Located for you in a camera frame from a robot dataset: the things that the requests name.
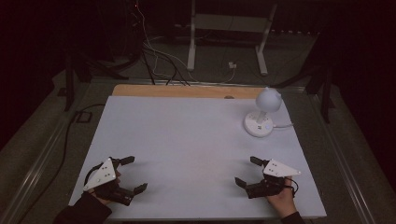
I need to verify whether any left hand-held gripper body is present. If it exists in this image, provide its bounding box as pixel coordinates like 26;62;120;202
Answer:
82;157;135;207

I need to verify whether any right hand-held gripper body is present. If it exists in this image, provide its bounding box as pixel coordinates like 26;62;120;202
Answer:
245;159;303;200

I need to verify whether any person's left hand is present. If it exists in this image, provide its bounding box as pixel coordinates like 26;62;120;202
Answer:
88;170;123;206

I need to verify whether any person's right hand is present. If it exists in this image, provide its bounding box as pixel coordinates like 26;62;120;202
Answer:
266;175;298;219

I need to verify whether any white round desk lamp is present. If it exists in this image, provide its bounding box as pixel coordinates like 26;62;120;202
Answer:
243;86;283;138

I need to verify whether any white table mat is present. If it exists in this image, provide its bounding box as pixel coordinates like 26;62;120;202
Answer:
68;95;328;221

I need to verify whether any black square floor box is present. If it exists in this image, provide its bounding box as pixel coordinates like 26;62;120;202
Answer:
74;110;93;124

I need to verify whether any black metal stand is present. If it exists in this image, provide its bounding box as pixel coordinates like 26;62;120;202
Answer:
274;59;336;124
57;50;130;112

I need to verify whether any white metal stand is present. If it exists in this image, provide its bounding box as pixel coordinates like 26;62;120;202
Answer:
186;0;278;77

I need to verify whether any right hand-held gripper black cable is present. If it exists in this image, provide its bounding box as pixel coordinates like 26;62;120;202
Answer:
283;177;300;198

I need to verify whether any long black cable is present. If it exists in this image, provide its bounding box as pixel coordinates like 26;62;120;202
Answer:
17;103;106;224

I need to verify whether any black floor cable bundle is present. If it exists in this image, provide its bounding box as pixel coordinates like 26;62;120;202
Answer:
140;46;191;87

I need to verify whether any white floor cable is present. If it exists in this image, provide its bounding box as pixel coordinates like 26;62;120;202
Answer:
135;0;236;85

